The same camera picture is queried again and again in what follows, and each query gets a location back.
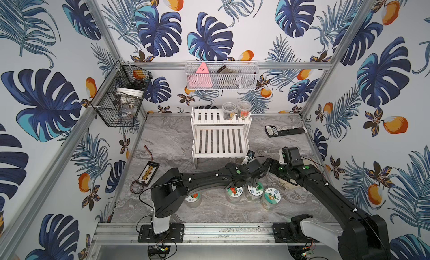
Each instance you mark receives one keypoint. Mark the aluminium mounting rail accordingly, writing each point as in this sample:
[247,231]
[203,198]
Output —
[198,234]

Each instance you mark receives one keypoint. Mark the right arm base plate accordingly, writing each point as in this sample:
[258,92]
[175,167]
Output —
[292,232]

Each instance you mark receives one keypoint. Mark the clear seed container red label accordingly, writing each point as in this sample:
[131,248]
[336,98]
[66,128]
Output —
[244,108]

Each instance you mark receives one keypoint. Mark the black wire basket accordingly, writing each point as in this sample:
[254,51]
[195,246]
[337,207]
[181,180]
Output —
[117,109]

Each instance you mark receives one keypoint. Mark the white slatted wooden shelf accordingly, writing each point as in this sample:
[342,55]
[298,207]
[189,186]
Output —
[217,137]

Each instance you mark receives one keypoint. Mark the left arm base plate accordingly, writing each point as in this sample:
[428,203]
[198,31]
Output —
[175,233]

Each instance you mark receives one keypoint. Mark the white mesh wall basket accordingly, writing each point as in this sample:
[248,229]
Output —
[229,75]

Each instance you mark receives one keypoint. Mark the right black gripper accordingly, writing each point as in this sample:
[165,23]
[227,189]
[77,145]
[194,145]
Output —
[274,163]

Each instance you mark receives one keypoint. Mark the jar with tomato lid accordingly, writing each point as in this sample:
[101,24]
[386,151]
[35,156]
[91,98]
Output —
[193,200]

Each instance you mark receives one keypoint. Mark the white bowl in basket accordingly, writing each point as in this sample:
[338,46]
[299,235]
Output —
[131,92]

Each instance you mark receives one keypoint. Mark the jar with strawberry lid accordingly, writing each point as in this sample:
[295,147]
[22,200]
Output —
[234,194]

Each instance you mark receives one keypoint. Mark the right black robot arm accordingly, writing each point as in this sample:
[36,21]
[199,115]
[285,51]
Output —
[363,237]

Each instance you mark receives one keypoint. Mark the jar with green tree lid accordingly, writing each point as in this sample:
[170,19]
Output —
[254,193]

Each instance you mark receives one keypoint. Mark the pink triangular packet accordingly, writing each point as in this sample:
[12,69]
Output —
[200,79]

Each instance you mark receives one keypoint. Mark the jar with pineapple lid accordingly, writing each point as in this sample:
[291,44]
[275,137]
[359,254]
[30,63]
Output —
[271,198]

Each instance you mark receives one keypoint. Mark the clear seed container dark seeds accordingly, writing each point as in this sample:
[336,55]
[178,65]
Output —
[229,110]

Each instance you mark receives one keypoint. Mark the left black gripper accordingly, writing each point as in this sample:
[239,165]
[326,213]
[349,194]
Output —
[257,169]

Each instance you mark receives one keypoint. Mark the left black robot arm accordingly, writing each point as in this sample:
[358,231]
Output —
[172,188]

